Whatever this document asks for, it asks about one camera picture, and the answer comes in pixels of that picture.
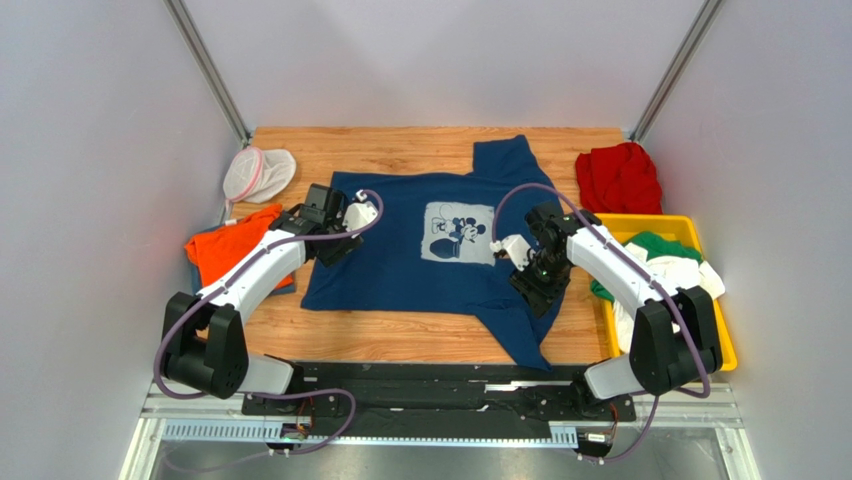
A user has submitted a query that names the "right aluminium corner post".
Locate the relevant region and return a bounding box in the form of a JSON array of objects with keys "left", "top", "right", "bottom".
[{"left": 628, "top": 0, "right": 726, "bottom": 143}]

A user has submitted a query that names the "aluminium corner post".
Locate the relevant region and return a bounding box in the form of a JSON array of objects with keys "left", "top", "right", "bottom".
[
  {"left": 164, "top": 0, "right": 252, "bottom": 147},
  {"left": 628, "top": 0, "right": 726, "bottom": 143}
]

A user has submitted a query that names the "left aluminium corner post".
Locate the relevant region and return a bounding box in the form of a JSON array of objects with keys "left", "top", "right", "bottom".
[{"left": 164, "top": 0, "right": 252, "bottom": 147}]

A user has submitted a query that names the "navy blue t shirt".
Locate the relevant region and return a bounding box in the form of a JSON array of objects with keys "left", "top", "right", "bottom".
[{"left": 301, "top": 135, "right": 562, "bottom": 371}]

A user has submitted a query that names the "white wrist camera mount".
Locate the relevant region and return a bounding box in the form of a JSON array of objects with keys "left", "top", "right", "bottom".
[
  {"left": 342, "top": 190, "right": 383, "bottom": 236},
  {"left": 489, "top": 234, "right": 534, "bottom": 271}
]

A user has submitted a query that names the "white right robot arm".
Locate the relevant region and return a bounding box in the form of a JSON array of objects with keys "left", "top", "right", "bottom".
[{"left": 491, "top": 202, "right": 723, "bottom": 401}]

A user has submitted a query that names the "aluminium frame rail front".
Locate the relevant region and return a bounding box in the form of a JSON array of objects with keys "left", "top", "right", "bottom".
[{"left": 120, "top": 362, "right": 760, "bottom": 479}]

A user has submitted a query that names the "white t shirt in bin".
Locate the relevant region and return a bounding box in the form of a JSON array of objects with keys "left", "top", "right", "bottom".
[{"left": 612, "top": 241, "right": 726, "bottom": 353}]

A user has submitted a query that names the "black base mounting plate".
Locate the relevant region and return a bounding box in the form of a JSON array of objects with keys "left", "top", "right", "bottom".
[{"left": 241, "top": 362, "right": 637, "bottom": 441}]

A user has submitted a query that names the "orange folded t shirt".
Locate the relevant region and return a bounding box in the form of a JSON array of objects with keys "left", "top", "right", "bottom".
[{"left": 184, "top": 204, "right": 282, "bottom": 292}]

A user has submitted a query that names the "green t shirt in bin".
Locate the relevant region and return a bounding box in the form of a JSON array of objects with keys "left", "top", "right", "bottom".
[{"left": 624, "top": 231, "right": 704, "bottom": 288}]

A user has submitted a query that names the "red crumpled t shirt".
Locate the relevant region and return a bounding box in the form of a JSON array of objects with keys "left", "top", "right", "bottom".
[{"left": 575, "top": 142, "right": 663, "bottom": 215}]

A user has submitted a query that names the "white mesh laundry bag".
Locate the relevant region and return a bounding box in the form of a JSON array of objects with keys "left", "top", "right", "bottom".
[{"left": 223, "top": 146, "right": 297, "bottom": 204}]

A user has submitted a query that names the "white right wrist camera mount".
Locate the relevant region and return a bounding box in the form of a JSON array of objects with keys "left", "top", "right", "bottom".
[{"left": 489, "top": 234, "right": 534, "bottom": 271}]

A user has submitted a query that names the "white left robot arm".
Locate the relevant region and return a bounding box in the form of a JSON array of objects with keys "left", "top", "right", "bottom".
[{"left": 153, "top": 184, "right": 384, "bottom": 400}]

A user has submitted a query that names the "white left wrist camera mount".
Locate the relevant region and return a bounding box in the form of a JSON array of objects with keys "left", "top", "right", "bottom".
[{"left": 342, "top": 190, "right": 383, "bottom": 236}]

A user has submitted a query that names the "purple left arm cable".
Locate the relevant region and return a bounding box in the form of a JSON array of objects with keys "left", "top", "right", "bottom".
[{"left": 152, "top": 189, "right": 386, "bottom": 457}]

